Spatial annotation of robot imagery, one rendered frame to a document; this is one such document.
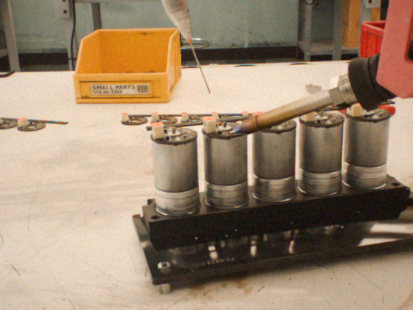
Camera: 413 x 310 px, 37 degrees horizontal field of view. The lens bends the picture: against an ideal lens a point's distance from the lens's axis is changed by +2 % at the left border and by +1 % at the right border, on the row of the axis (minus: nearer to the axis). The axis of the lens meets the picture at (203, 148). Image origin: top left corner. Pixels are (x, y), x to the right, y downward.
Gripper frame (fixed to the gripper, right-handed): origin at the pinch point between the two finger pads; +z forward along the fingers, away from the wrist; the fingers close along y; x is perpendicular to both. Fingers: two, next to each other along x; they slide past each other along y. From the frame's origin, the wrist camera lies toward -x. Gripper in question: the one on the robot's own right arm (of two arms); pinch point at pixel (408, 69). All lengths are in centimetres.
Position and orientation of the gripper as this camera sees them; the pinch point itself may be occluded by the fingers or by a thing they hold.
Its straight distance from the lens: 27.7
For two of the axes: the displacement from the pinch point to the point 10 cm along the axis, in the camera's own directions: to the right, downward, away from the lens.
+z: -3.9, 7.6, 5.2
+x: 7.7, 5.8, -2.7
